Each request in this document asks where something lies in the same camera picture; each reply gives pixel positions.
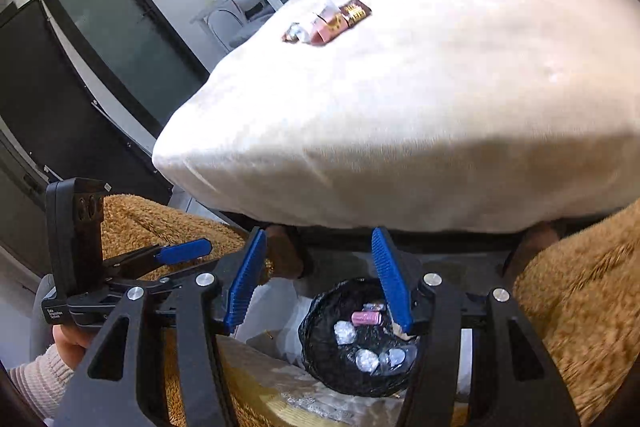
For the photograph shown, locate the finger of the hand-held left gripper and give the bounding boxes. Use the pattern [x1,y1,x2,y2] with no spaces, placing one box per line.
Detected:
[102,238,214,280]
[159,259,223,290]

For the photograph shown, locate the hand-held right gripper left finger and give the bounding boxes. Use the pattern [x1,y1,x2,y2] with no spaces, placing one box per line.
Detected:
[52,227,271,427]

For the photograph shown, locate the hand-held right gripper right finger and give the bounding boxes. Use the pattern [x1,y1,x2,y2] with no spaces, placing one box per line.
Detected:
[371,227,581,427]

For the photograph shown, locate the pink white wrapper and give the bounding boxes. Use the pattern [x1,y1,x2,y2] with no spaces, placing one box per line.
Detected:
[351,310,384,327]

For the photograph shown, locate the white tissue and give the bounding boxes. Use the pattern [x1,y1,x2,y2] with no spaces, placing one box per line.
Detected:
[333,320,359,346]

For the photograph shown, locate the clear plastic cup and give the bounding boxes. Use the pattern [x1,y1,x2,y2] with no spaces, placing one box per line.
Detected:
[380,346,419,369]

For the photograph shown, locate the white plastic ball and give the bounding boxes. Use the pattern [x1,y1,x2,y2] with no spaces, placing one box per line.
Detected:
[354,349,381,373]

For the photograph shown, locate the bin with black bag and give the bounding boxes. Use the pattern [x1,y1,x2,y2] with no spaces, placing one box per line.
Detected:
[298,277,426,398]

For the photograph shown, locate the person's left hand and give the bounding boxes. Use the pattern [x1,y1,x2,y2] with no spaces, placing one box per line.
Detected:
[52,322,103,366]

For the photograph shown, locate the white plastic bag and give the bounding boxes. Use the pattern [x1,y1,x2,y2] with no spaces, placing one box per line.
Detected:
[235,279,322,364]

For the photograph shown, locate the person's left leg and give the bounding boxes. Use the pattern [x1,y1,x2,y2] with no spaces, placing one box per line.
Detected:
[100,194,277,427]

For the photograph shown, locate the brown bed leg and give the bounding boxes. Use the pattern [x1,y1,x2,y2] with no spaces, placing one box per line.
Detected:
[514,226,559,259]
[267,226,307,280]

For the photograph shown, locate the yellow cardboard box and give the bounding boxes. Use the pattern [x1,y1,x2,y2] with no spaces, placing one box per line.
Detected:
[220,336,402,427]

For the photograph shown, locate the black wardrobe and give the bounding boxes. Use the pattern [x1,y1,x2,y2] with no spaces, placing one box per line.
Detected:
[0,0,173,205]

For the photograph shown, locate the bed with beige blanket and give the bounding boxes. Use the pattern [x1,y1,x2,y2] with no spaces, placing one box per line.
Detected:
[152,0,640,232]

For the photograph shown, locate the frosted glass door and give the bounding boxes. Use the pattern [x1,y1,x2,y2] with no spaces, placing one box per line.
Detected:
[30,0,212,138]

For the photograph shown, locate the grey cushion chair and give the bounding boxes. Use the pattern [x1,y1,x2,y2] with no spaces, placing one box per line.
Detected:
[207,0,277,52]

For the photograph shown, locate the crumpled white printed wrapper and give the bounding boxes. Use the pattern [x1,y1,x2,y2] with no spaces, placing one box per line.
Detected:
[281,22,309,44]

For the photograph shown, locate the pink snack wrapper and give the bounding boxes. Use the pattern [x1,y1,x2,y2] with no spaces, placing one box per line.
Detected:
[309,2,352,48]

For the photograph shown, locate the dark brown snack wrapper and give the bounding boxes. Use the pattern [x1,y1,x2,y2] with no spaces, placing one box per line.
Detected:
[339,0,374,28]

